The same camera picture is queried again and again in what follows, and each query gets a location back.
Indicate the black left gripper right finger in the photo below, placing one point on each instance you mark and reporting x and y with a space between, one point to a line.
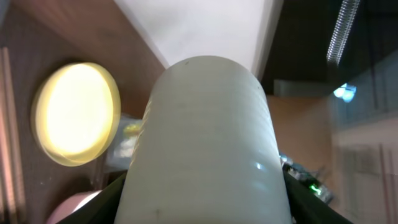
307 208

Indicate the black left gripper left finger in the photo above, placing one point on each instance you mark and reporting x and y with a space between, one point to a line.
102 208

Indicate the white cup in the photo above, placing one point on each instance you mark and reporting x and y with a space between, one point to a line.
207 151

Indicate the clear plastic waste bin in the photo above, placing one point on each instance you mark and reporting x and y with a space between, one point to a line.
113 164

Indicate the crumpled white wrapper waste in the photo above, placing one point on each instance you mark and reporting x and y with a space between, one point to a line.
126 140

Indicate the yellow plate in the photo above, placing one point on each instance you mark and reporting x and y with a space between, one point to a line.
75 113

